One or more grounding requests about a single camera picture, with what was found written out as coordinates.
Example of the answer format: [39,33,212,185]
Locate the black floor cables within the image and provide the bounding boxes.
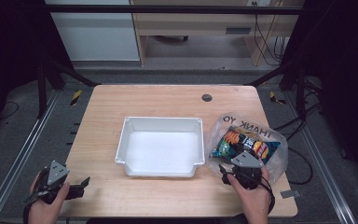
[272,77,324,186]

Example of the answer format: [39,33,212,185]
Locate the colourful chips packet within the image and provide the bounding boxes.
[210,125,282,166]

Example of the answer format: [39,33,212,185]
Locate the grey tape piece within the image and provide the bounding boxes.
[280,189,302,200]

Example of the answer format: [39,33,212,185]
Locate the black hanging cables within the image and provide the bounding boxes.
[251,1,288,67]

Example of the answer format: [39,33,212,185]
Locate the aluminium floor rail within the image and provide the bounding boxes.
[283,92,357,224]
[0,90,61,224]

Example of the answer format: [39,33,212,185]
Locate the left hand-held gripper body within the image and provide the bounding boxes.
[31,160,86,205]

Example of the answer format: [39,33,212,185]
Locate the person's left hand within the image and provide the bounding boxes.
[27,172,71,224]

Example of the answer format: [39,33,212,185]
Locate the yellow-handled tool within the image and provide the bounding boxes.
[70,89,83,106]

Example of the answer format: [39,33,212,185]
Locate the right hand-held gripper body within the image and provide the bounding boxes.
[222,150,265,190]

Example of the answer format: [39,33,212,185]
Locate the person's right hand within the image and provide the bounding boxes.
[227,167,272,224]

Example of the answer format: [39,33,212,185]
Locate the white cabinet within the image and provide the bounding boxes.
[44,0,142,63]

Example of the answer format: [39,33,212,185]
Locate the black metal frame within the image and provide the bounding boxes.
[36,3,309,119]

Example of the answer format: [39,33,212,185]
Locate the clear plastic bag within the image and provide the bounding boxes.
[204,112,289,185]

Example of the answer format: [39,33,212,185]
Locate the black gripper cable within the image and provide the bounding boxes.
[22,189,45,224]
[255,174,276,217]

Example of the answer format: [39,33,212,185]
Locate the white plastic tray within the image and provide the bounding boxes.
[114,116,206,178]

